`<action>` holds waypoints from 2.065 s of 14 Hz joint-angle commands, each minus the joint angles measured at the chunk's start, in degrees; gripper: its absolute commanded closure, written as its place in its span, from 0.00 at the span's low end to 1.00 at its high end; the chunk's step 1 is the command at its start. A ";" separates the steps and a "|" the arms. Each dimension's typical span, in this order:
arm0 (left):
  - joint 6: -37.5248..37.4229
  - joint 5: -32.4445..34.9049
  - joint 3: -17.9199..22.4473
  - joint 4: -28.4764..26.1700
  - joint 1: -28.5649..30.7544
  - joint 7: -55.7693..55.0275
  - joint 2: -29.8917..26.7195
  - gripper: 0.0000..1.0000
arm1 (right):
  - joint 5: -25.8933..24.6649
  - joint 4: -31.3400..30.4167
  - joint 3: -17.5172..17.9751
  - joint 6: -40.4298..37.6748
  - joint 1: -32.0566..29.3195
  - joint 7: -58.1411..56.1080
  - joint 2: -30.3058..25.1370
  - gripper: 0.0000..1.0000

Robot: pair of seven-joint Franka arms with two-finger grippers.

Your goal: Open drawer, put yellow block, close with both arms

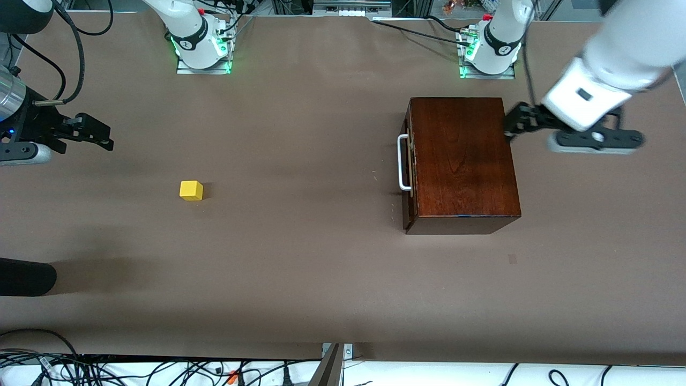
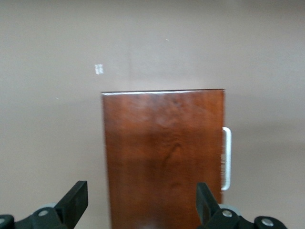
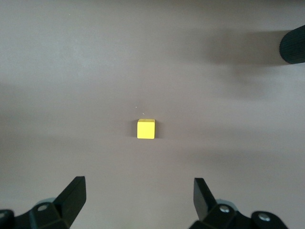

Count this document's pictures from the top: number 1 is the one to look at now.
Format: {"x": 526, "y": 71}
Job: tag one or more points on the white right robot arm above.
{"x": 187, "y": 32}

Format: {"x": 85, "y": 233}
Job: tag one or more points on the aluminium arm base plate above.
{"x": 185, "y": 70}
{"x": 504, "y": 76}

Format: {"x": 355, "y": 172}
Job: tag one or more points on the yellow cube block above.
{"x": 191, "y": 190}

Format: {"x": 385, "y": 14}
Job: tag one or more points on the black power plug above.
{"x": 286, "y": 378}

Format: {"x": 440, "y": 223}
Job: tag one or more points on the white power strip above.
{"x": 348, "y": 13}

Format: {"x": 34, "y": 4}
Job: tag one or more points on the black cylindrical object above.
{"x": 27, "y": 276}

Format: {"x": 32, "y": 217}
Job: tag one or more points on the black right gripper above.
{"x": 36, "y": 122}

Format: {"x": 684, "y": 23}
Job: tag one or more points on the dark brown wooden cabinet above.
{"x": 461, "y": 161}

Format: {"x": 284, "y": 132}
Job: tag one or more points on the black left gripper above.
{"x": 542, "y": 119}

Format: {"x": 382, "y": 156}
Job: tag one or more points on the aluminium post with bracket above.
{"x": 329, "y": 370}

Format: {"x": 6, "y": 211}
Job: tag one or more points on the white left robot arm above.
{"x": 616, "y": 59}

